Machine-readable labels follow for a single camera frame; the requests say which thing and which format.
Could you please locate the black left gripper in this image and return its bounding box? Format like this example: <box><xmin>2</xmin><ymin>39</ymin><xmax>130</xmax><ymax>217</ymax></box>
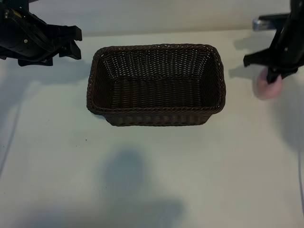
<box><xmin>0</xmin><ymin>6</ymin><xmax>83</xmax><ymax>67</ymax></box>

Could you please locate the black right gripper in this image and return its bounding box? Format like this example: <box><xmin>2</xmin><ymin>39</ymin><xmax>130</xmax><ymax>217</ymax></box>
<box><xmin>243</xmin><ymin>28</ymin><xmax>304</xmax><ymax>84</ymax></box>

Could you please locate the pink peach with green stem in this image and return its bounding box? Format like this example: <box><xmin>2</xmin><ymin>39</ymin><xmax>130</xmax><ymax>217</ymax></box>
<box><xmin>257</xmin><ymin>66</ymin><xmax>284</xmax><ymax>100</ymax></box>

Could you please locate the dark brown wicker basket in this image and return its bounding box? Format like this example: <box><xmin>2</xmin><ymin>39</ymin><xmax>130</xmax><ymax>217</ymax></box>
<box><xmin>85</xmin><ymin>43</ymin><xmax>226</xmax><ymax>127</ymax></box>

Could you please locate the black flat ribbon cable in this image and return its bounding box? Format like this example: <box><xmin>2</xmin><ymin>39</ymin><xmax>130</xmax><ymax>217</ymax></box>
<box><xmin>13</xmin><ymin>13</ymin><xmax>59</xmax><ymax>52</ymax></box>

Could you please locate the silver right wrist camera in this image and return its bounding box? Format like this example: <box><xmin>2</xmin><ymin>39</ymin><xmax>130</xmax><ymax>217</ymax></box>
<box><xmin>252</xmin><ymin>14</ymin><xmax>289</xmax><ymax>31</ymax></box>

